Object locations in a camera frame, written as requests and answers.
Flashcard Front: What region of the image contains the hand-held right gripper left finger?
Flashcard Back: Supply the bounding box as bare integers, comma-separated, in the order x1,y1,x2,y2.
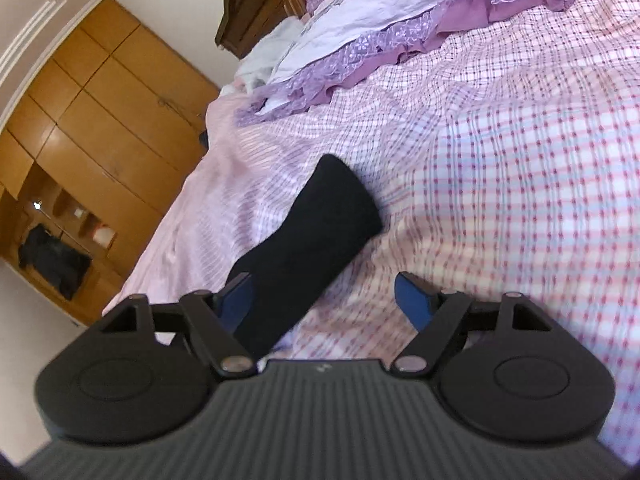
98,272,259,379

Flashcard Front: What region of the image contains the pink striped bed sheet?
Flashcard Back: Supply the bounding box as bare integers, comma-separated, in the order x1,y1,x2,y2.
102,0,640,463

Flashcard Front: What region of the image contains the dark wooden headboard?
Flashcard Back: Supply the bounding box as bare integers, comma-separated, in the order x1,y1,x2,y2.
215,0,332,59

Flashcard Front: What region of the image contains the black hanging garment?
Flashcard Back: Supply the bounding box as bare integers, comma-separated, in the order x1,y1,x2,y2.
18,224,94,302

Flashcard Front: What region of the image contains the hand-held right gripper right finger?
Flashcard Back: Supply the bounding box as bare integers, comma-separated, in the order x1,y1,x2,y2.
391,272,554,377

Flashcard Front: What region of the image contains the purple lace pillow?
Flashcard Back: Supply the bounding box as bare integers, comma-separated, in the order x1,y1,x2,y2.
235,0,622,129

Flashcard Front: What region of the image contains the black sock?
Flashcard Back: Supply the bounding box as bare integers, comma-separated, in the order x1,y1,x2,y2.
226,153,385,361

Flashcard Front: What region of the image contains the pale white cloth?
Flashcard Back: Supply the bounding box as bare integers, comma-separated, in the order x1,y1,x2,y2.
220,17,307,97

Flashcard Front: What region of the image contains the light wooden wardrobe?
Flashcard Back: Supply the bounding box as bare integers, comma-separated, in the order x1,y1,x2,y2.
0,0,221,329

